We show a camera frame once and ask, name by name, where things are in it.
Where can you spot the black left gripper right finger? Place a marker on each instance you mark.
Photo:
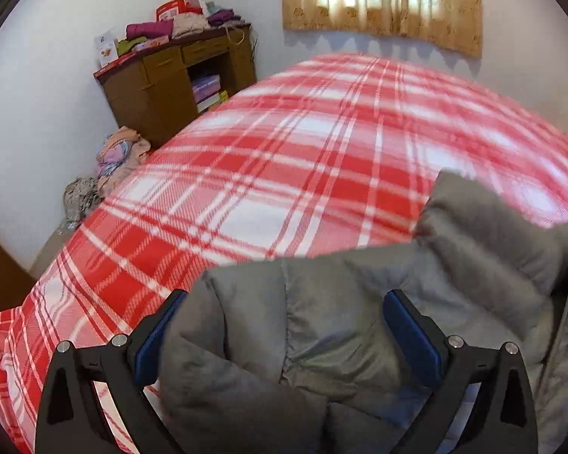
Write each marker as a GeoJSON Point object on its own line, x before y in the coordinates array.
{"type": "Point", "coordinates": [502, 419]}

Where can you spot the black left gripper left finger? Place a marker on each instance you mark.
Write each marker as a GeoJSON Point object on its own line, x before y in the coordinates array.
{"type": "Point", "coordinates": [71, 419]}

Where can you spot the grey puffer jacket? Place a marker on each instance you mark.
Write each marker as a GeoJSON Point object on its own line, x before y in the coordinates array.
{"type": "Point", "coordinates": [293, 356]}

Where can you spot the pink clothes heap on floor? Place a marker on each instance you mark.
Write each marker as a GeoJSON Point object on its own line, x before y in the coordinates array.
{"type": "Point", "coordinates": [120, 154]}

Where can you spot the pile of folded clothes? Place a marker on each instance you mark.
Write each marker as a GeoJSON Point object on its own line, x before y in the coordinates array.
{"type": "Point", "coordinates": [175, 19]}

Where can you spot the brown wooden door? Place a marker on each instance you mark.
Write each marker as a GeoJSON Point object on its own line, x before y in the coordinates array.
{"type": "Point", "coordinates": [0, 278]}

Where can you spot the grey patterned cloth on floor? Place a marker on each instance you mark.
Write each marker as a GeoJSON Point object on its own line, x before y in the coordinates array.
{"type": "Point", "coordinates": [80, 198]}

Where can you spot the red white plaid bedspread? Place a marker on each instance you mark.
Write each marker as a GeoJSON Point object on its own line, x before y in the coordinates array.
{"type": "Point", "coordinates": [337, 152]}

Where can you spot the brown wooden desk cabinet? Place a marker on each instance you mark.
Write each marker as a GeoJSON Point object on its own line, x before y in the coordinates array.
{"type": "Point", "coordinates": [151, 91]}

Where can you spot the white box on desk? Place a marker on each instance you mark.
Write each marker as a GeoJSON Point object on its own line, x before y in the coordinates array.
{"type": "Point", "coordinates": [106, 46]}

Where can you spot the tan patterned window curtain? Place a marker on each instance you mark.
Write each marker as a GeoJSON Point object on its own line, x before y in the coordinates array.
{"type": "Point", "coordinates": [454, 25]}

